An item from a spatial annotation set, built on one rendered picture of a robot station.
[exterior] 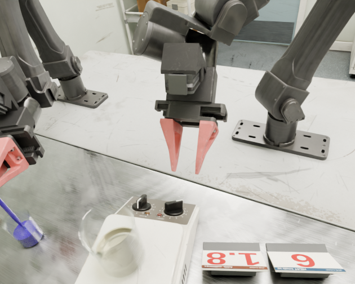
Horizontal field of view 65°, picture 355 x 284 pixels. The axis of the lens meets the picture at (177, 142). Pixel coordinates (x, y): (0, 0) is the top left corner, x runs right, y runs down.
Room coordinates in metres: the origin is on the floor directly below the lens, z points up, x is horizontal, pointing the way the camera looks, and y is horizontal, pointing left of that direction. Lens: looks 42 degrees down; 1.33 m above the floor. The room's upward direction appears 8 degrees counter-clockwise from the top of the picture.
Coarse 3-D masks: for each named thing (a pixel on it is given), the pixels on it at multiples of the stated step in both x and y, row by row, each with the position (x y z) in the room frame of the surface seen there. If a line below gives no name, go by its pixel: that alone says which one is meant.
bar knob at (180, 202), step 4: (176, 200) 0.28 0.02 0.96; (180, 200) 0.28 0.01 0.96; (168, 204) 0.27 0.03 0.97; (172, 204) 0.27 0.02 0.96; (176, 204) 0.27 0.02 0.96; (180, 204) 0.27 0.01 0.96; (168, 208) 0.27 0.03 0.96; (172, 208) 0.27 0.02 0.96; (176, 208) 0.27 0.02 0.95; (180, 208) 0.27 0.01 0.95; (168, 212) 0.26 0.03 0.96; (172, 212) 0.26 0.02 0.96; (176, 212) 0.26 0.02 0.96; (180, 212) 0.26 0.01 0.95
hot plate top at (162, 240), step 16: (144, 224) 0.23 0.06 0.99; (160, 224) 0.22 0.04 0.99; (176, 224) 0.22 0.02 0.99; (144, 240) 0.20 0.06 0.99; (160, 240) 0.20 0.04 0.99; (176, 240) 0.19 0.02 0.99; (160, 256) 0.17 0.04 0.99; (176, 256) 0.17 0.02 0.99; (80, 272) 0.17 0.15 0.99; (96, 272) 0.17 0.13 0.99; (144, 272) 0.16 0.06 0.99; (160, 272) 0.15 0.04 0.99
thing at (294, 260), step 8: (272, 256) 0.19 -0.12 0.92; (280, 256) 0.18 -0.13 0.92; (288, 256) 0.18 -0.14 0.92; (296, 256) 0.18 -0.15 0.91; (304, 256) 0.18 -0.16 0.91; (312, 256) 0.18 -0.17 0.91; (320, 256) 0.18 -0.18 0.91; (328, 256) 0.18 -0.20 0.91; (280, 264) 0.17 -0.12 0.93; (288, 264) 0.17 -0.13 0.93; (296, 264) 0.16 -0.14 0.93; (304, 264) 0.16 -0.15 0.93; (312, 264) 0.16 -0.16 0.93; (320, 264) 0.16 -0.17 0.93; (328, 264) 0.16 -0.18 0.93; (336, 264) 0.16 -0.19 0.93
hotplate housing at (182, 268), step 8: (128, 200) 0.31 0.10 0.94; (192, 216) 0.25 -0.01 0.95; (192, 224) 0.23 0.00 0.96; (184, 232) 0.21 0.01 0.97; (192, 232) 0.23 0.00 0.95; (184, 240) 0.20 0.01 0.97; (192, 240) 0.22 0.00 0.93; (184, 248) 0.19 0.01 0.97; (192, 248) 0.22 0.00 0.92; (184, 256) 0.18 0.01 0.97; (184, 264) 0.18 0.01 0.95; (176, 272) 0.16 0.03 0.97; (184, 272) 0.17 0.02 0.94; (176, 280) 0.15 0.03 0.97; (184, 280) 0.16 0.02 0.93
